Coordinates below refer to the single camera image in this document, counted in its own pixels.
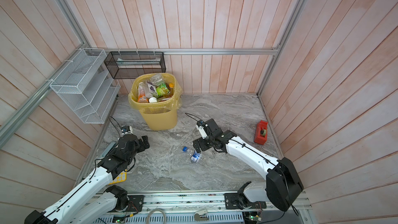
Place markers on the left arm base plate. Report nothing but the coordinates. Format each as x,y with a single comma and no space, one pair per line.
132,203

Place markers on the yellow ribbed waste bin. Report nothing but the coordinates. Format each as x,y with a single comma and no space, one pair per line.
162,121

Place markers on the green label tea bottle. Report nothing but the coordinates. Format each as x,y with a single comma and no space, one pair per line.
163,90

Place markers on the red tape dispenser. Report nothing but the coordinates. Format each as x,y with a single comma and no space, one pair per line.
261,132

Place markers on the yellow calculator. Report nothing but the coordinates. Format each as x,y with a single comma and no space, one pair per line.
120,178

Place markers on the black wire mesh basket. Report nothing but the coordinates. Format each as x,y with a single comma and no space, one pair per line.
133,64

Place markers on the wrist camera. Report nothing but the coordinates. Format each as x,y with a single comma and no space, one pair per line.
201,127
126,130

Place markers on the white wire mesh shelf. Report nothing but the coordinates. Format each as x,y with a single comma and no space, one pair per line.
88,91

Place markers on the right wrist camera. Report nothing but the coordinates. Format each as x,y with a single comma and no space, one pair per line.
201,127

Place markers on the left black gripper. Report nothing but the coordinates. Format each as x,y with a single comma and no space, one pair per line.
142,148

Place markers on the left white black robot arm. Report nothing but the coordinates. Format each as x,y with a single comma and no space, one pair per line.
73,207

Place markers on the orange juice bottle white cap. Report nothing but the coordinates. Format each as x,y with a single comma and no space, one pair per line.
141,96

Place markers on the purple grape juice bottle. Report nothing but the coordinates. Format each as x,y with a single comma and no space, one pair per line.
152,90

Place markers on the blue label pepsi bottle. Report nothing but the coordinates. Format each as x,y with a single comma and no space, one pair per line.
195,157

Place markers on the yellow label tea bottle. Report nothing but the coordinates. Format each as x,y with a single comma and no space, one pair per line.
171,87

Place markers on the grey stapler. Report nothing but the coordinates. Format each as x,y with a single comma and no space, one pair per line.
201,215

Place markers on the yellow plastic bin liner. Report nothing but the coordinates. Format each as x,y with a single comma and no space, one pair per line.
165,104

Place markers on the lime label bottle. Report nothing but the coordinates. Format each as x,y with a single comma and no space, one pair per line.
153,100
157,80

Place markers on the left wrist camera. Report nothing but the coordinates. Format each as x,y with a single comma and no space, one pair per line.
126,130

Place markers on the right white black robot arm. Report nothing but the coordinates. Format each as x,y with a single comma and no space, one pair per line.
282,183

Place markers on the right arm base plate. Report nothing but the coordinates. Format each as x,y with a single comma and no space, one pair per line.
239,201

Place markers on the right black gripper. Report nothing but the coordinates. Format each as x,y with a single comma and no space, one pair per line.
201,142

